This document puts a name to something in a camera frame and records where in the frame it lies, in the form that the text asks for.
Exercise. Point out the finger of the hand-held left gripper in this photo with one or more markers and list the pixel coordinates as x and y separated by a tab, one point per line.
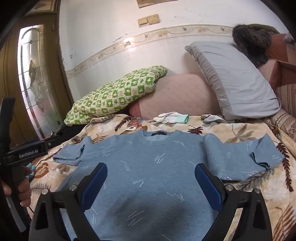
56	136

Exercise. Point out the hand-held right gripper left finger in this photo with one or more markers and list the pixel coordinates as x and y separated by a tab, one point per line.
94	185

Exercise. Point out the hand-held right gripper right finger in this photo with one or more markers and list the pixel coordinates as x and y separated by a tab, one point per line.
208	185

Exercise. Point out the person's left hand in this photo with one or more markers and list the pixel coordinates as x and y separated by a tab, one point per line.
26	192

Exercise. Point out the teal small cloth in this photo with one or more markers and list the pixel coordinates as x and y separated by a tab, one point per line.
30	172

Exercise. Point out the leaf print blanket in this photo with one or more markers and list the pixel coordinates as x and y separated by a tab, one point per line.
235	129

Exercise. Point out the wooden door with stained glass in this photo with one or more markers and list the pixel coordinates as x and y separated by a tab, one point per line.
9	76

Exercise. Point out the crumpled white cloth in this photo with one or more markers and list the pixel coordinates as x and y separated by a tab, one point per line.
212	118

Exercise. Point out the green checkered pillow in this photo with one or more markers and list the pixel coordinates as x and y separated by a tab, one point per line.
115	92

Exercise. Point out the white gloves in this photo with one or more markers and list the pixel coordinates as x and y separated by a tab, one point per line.
171	117

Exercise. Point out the pink quilted cushion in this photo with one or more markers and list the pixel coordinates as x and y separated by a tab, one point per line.
180	95

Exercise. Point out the grey pillow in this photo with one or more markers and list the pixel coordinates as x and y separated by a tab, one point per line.
233	81

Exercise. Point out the striped bed sheet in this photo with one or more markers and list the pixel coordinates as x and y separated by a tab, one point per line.
286	104

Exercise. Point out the framed panel above door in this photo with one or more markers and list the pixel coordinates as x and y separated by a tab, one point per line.
42	5

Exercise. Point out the fur trimmed coat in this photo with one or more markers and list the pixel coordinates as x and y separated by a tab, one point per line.
252	41

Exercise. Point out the brown cardboard box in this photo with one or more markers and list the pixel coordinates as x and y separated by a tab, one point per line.
282	48

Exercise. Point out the beige wall switch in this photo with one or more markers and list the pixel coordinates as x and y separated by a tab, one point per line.
143	22
153	19

